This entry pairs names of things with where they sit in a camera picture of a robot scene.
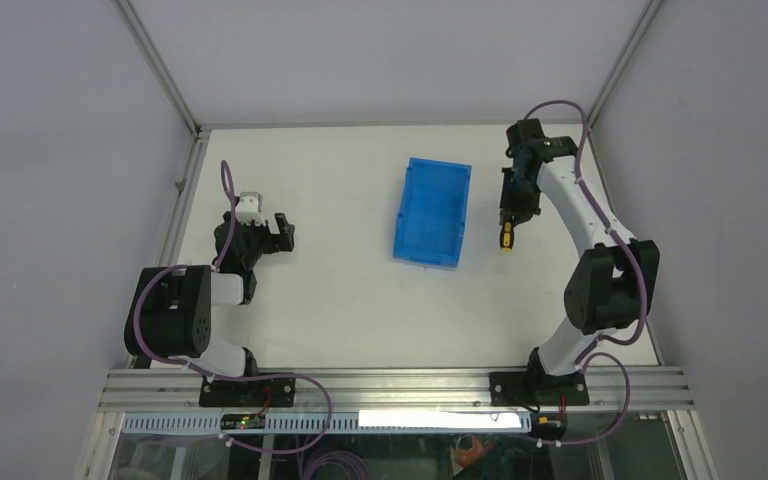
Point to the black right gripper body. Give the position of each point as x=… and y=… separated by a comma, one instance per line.
x=519, y=195

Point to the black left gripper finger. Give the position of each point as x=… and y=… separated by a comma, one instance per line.
x=284, y=242
x=283, y=225

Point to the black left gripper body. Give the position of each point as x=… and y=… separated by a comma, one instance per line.
x=259, y=240

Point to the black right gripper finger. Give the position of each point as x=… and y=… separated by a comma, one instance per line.
x=506, y=218
x=523, y=217

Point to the yellow black screwdriver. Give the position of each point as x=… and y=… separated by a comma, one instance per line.
x=506, y=239

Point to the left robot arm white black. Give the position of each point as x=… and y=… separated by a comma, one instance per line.
x=170, y=319

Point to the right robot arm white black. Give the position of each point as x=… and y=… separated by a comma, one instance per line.
x=611, y=286

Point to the blue plastic bin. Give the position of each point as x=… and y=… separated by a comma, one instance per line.
x=431, y=220

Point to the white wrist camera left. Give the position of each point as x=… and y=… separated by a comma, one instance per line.
x=248, y=209

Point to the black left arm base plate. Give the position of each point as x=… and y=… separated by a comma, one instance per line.
x=223, y=393

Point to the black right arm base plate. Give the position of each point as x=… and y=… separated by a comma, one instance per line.
x=524, y=389

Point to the aluminium frame rail front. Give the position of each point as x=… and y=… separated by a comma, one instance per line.
x=641, y=389

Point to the white slotted cable duct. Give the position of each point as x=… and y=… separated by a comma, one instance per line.
x=362, y=422

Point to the aluminium frame post right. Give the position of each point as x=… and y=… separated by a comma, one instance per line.
x=634, y=40

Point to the aluminium frame post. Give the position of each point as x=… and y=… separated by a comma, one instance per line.
x=154, y=60
x=634, y=40

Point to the aluminium frame post left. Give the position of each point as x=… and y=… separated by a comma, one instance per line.
x=154, y=60

